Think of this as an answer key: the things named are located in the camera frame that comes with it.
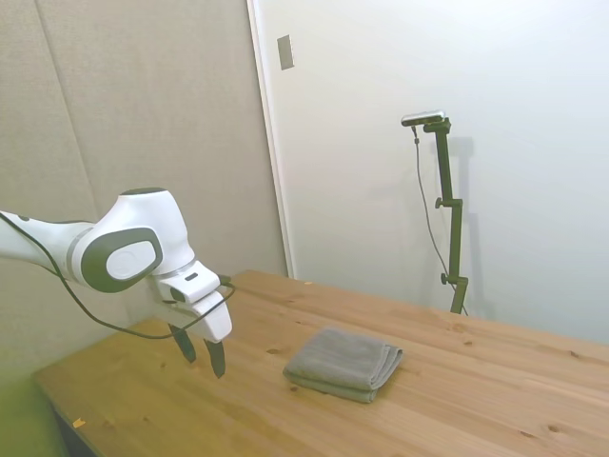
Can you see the dark green camera stand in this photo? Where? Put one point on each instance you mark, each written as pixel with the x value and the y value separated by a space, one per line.
pixel 456 228

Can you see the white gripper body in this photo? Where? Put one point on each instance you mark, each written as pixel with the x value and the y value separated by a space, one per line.
pixel 214 319

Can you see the white door frame trim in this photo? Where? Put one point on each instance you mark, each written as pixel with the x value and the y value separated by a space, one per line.
pixel 273 143

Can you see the small yellow tape scrap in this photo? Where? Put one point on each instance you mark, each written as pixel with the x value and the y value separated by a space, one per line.
pixel 78 422

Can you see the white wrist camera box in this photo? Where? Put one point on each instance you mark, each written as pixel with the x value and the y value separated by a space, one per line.
pixel 195 285

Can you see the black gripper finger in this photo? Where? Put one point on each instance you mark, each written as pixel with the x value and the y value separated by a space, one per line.
pixel 217 357
pixel 185 343

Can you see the grey wall switch plate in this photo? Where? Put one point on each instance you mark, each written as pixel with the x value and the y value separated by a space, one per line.
pixel 285 52

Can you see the grey towel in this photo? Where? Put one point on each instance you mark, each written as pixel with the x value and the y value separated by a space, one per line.
pixel 338 362

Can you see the silver camera on stand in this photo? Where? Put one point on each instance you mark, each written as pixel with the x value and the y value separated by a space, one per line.
pixel 423 118

